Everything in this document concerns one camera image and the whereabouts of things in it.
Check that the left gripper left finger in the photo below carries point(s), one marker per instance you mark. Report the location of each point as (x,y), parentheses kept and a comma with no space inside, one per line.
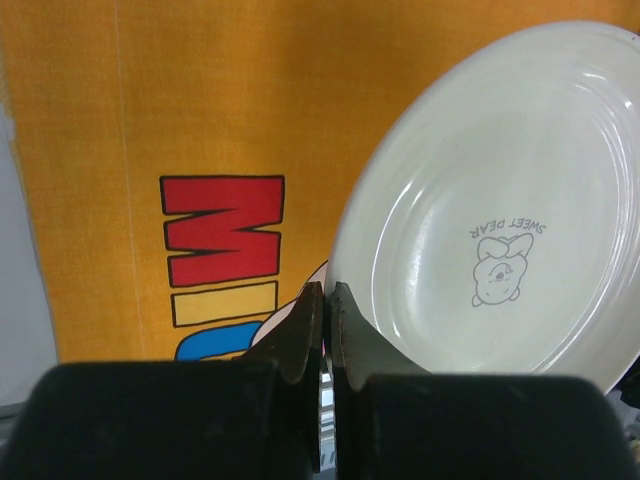
(253,417)

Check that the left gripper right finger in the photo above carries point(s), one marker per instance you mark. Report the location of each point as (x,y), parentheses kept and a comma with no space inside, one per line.
(394,420)

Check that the cream round plate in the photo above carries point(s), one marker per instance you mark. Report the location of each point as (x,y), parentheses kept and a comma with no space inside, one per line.
(495,229)

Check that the orange cartoon mouse placemat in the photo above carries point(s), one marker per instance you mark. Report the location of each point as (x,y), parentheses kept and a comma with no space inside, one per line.
(186,162)

